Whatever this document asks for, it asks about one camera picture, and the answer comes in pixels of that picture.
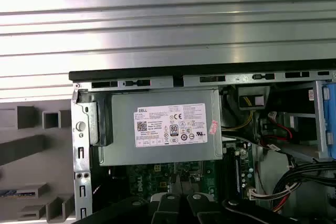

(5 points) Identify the yellow wire bundle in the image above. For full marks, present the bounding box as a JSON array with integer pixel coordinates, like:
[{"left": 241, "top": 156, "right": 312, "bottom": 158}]
[{"left": 222, "top": 97, "right": 255, "bottom": 132}]

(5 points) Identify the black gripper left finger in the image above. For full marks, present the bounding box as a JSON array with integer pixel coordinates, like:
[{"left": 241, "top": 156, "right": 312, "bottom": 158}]
[{"left": 75, "top": 173, "right": 183, "bottom": 224}]

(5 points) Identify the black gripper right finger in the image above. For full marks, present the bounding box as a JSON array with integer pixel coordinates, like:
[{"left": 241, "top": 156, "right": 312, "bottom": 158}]
[{"left": 182, "top": 174, "right": 301, "bottom": 224}]

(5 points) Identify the grey parts rack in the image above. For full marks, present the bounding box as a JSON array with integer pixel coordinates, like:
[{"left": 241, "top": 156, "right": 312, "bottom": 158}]
[{"left": 0, "top": 100, "right": 77, "bottom": 224}]

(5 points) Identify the green motherboard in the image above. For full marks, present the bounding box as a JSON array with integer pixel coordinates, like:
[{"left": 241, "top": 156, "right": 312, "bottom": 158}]
[{"left": 104, "top": 140, "right": 257, "bottom": 204}]

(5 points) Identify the black cable bundle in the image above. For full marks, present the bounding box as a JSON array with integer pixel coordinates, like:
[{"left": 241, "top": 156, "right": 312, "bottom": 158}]
[{"left": 272, "top": 161, "right": 336, "bottom": 210}]

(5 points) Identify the black RAM slot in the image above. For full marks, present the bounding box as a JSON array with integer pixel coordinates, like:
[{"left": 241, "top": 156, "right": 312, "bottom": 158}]
[{"left": 228, "top": 147, "right": 238, "bottom": 196}]

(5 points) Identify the grey power supply unit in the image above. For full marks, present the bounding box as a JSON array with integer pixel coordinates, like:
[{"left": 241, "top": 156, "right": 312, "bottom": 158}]
[{"left": 99, "top": 88, "right": 224, "bottom": 167}]

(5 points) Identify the thin red wire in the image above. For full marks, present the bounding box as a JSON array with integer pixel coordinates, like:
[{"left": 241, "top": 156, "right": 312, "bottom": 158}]
[{"left": 277, "top": 123, "right": 294, "bottom": 141}]

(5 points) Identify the blue plastic bay bracket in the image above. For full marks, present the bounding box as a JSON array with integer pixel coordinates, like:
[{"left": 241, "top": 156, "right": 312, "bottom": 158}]
[{"left": 322, "top": 82, "right": 336, "bottom": 161}]

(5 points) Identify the metal disk bay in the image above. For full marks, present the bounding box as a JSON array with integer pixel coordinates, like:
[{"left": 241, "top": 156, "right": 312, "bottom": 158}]
[{"left": 312, "top": 79, "right": 336, "bottom": 162}]

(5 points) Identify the black PC case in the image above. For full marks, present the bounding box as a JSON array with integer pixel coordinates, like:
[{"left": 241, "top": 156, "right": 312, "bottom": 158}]
[{"left": 68, "top": 62, "right": 336, "bottom": 224}]

